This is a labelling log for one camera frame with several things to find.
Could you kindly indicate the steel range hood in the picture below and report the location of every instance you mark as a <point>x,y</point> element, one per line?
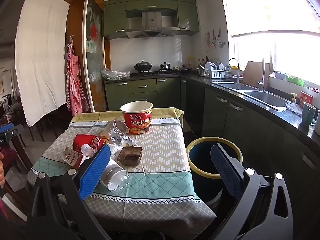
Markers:
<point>151,22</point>

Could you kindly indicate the straight steel faucet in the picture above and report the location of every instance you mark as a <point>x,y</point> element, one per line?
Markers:
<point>262,80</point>

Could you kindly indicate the steel double sink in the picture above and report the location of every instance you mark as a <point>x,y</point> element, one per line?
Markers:
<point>265,98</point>

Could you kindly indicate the condiment bottles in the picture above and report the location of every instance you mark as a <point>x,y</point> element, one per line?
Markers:
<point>203,62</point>

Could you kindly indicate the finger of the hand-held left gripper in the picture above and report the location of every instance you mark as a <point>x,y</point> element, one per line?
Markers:
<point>10,132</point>

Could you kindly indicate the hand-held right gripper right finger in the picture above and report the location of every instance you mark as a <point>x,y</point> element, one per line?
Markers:
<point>225,172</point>

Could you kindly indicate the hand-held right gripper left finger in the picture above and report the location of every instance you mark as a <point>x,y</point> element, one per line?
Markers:
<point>96,171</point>

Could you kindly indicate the black frying pan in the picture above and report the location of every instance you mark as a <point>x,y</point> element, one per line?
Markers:
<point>183,68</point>

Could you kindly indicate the black gas stove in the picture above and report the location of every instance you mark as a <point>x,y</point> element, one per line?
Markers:
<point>152,74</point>

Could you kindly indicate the black kitchen countertop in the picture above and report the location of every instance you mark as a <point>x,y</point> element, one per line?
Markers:
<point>287,120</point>

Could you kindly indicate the person's left forearm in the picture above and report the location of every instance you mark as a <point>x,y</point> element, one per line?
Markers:
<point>1,170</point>

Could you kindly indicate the glass sliding door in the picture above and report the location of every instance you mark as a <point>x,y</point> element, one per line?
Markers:
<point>95,55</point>

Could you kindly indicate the green upper kitchen cabinets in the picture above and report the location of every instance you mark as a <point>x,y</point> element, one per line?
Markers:
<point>115,17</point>

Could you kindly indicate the black pot with lid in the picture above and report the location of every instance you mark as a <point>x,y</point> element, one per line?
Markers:
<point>165,66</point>

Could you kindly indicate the clear plastic wrapper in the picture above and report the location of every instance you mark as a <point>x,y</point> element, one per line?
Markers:
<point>116,130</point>

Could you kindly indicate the red soda can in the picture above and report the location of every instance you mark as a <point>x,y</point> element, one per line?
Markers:
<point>86,140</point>

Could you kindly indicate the white crumpled tissue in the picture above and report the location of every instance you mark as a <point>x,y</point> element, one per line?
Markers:
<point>113,151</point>

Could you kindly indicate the curved steel faucet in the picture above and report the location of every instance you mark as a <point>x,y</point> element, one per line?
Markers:
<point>237,72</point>

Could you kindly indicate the wooden cutting board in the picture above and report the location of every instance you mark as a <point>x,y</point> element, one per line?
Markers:
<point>255,75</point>

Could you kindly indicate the hanging kitchen utensils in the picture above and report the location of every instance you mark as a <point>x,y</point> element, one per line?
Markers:
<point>214,40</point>

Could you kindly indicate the green kitchen cabinets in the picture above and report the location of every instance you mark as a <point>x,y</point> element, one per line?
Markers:
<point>115,17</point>
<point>142,92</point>

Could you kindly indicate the pink checked apron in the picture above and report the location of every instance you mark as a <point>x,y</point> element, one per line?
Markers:
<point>75,80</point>

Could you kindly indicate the blue trash bin yellow rim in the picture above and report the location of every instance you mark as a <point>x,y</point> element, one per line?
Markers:
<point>200,155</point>

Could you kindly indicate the crumpled plastic bag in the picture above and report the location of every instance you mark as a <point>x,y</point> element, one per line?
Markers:
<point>295,108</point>

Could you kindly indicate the dark wooden chair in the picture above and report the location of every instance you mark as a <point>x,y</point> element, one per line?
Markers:
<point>50,120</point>

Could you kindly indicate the black wok with lid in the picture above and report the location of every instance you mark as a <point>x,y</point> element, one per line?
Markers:
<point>143,67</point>

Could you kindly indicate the clear plastic bag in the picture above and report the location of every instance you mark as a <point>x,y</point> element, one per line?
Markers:
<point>115,74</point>

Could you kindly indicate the white window blind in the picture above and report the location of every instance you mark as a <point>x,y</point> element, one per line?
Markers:
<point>262,5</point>

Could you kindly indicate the red instant noodle cup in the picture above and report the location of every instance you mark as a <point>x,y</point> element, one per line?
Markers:
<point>137,122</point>

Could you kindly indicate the white dish rack with plates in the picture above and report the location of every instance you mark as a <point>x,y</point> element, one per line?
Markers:
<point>212,72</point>

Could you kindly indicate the green lower kitchen cabinets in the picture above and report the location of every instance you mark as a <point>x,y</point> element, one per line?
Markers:
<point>142,92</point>

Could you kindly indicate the red box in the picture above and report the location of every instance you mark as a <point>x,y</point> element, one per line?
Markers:
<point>306,99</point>

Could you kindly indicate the silver foil wrapper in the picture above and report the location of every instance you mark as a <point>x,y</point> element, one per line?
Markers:
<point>125,140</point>

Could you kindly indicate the white hanging sheet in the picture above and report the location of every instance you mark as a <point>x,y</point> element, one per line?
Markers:
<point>40,55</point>

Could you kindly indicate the soap pump bottle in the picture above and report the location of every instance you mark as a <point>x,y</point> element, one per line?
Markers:
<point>293,98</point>

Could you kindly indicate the white container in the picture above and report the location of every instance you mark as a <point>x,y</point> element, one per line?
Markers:
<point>317,122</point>

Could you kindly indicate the green cup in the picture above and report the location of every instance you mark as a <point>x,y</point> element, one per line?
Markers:
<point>308,115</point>

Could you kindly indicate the clear plastic bottle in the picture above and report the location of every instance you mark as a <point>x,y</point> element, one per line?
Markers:
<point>116,177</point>

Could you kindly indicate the brown plastic tray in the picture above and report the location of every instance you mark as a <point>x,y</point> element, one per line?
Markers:
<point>130,156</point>

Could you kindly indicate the green plastic basin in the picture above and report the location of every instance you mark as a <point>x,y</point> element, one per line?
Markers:
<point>296,80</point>

